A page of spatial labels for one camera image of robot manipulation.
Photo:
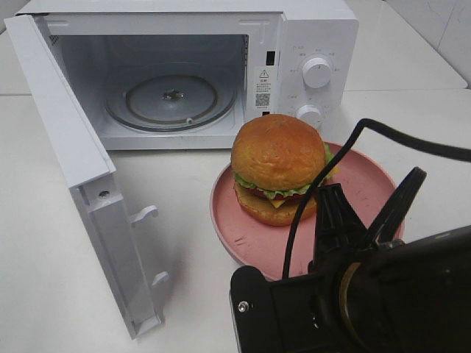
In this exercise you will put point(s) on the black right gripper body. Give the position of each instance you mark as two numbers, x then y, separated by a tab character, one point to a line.
412	297

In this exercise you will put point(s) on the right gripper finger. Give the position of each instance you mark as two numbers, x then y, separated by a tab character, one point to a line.
338	227
252	310

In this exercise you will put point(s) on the glass microwave turntable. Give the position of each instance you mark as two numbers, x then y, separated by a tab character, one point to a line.
169	103

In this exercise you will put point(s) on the pink round plate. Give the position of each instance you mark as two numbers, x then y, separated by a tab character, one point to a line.
365	184

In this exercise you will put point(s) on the white microwave oven body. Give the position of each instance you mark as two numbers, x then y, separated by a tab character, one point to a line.
103	41

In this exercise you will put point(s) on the white warning label sticker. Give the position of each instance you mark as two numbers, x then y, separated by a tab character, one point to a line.
262	86

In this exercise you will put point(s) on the toy hamburger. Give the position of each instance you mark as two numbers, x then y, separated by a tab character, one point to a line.
274	160

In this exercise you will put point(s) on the lower white timer knob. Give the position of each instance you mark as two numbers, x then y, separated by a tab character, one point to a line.
310	115

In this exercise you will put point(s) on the upper white power knob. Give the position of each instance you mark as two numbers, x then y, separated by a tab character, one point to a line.
316	71

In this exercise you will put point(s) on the white microwave door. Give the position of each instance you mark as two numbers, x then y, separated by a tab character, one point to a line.
88	172

